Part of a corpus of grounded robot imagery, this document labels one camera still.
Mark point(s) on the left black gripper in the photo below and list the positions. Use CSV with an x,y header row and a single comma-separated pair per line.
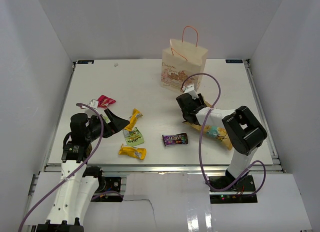
x,y
116,125

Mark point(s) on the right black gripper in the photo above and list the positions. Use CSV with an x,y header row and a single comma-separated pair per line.
x,y
199,100

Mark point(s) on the yellow snack bar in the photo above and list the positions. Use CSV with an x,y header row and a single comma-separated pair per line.
x,y
134,152
136,114

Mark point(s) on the purple brown candy packet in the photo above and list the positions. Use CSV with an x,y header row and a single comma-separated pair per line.
x,y
177,139

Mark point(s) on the large tan chips bag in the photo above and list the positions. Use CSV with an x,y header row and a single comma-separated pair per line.
x,y
211,124

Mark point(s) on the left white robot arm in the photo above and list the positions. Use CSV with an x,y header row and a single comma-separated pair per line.
x,y
78,181

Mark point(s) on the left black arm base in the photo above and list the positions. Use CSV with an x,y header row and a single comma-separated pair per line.
x,y
105,183

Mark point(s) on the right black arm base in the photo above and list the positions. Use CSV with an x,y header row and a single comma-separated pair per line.
x,y
239,193

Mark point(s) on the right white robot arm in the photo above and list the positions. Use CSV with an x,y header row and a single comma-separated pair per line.
x,y
239,127

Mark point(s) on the light green snack packet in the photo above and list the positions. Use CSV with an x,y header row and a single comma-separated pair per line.
x,y
106,119

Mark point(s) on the green white snack pouch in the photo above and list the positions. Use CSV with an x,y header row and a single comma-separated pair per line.
x,y
134,137

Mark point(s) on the red snack packet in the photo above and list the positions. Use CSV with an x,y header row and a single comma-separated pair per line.
x,y
105,102

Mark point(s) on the right blue corner label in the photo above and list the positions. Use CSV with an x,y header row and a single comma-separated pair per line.
x,y
234,61

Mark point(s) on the blue corner label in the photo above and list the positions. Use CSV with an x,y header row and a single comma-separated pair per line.
x,y
85,61
234,61

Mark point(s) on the left blue corner label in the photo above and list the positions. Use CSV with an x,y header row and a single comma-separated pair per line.
x,y
85,61

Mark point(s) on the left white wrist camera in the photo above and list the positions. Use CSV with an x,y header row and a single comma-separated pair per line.
x,y
93,103

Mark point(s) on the cream paper bag orange handles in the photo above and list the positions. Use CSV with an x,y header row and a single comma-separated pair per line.
x,y
182,63

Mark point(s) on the aluminium table frame rail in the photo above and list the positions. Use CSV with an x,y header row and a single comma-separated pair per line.
x,y
184,168

